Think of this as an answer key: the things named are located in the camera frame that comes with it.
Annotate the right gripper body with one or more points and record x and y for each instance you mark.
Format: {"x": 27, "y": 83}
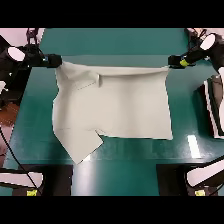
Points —
{"x": 176, "y": 61}

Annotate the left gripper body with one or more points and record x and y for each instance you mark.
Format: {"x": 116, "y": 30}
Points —
{"x": 53, "y": 61}

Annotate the white shirt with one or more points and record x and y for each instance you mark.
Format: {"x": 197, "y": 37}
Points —
{"x": 116, "y": 103}

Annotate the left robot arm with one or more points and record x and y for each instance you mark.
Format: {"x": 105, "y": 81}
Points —
{"x": 16, "y": 63}

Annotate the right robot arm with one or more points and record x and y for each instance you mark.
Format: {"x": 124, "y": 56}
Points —
{"x": 208, "y": 45}

